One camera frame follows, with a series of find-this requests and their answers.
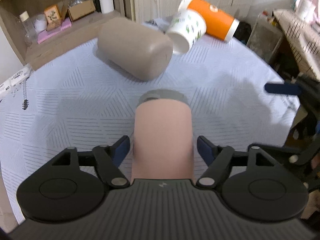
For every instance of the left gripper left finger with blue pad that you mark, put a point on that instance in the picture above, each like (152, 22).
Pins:
(108, 160)

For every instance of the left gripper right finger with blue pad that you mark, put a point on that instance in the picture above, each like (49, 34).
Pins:
(218, 161)

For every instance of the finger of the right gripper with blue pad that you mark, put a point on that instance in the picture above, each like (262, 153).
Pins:
(282, 88)

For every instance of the pink cup with grey rim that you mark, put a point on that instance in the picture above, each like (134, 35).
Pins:
(163, 137)

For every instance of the orange paper cup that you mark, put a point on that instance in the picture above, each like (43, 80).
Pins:
(219, 24)

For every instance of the taupe beige cup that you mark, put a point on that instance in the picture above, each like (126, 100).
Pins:
(139, 50)

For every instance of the white paper cup green print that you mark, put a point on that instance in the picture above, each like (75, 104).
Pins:
(186, 27)

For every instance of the white patterned tablecloth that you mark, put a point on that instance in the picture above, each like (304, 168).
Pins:
(82, 99)

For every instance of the white tissue packs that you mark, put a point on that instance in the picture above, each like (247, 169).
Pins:
(13, 84)

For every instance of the pink flat box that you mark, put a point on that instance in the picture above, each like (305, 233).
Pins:
(44, 35)

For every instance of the clear bottle beige cap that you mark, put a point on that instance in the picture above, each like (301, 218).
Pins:
(31, 34)

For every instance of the small cardboard box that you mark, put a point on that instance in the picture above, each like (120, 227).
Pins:
(81, 10)

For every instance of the orange floral small box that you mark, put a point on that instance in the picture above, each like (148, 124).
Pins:
(52, 14)

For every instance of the white small jar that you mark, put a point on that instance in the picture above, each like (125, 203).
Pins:
(40, 23)

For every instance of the wooden bookshelf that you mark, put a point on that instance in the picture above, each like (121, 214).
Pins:
(80, 32)

